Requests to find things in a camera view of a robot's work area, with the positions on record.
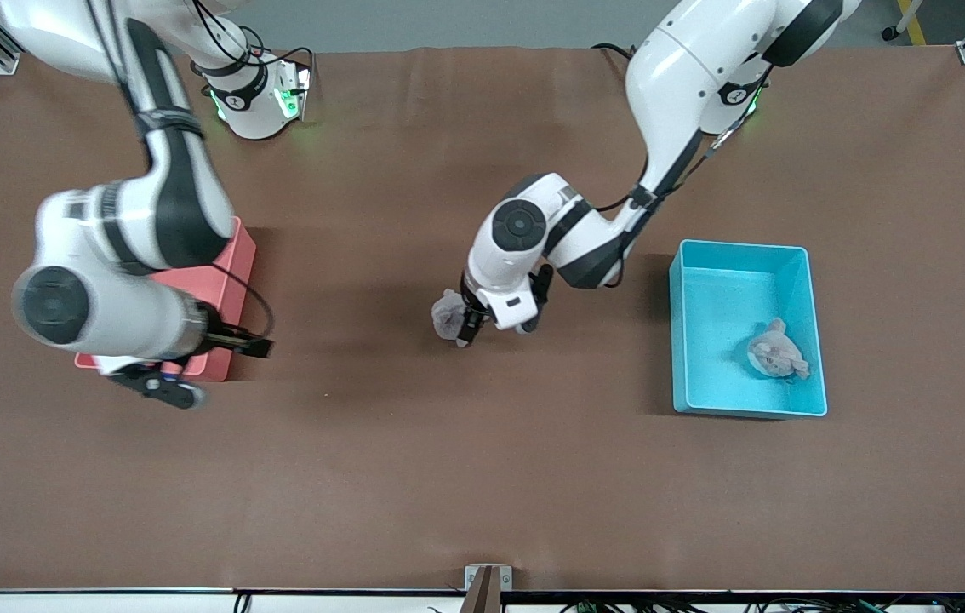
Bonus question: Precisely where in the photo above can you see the grey plush toy with face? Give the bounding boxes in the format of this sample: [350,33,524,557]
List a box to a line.
[746,318,812,381]

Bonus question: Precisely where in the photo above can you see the right arm base connector plate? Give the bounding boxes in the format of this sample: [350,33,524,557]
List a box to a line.
[274,58,314,122]

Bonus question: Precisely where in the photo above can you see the pink plastic box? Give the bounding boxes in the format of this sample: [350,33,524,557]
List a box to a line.
[74,215,258,382]

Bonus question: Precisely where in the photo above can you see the blue plastic box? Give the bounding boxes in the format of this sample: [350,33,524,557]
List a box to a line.
[668,238,829,420]

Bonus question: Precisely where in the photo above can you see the brown table cover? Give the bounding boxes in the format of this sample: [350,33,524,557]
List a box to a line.
[0,44,965,593]

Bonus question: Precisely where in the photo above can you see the black table edge trim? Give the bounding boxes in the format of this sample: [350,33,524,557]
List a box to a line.
[0,587,965,598]

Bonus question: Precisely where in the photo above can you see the grey caster leg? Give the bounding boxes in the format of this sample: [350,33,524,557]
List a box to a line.
[881,0,930,42]

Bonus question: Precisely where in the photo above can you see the grey metal bracket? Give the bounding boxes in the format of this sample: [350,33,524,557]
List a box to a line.
[465,564,513,593]

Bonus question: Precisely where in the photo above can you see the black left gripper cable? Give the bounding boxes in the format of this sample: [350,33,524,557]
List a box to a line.
[593,68,777,290]

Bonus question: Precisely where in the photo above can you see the black right arm base cable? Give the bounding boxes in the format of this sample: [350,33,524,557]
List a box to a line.
[193,0,316,73]

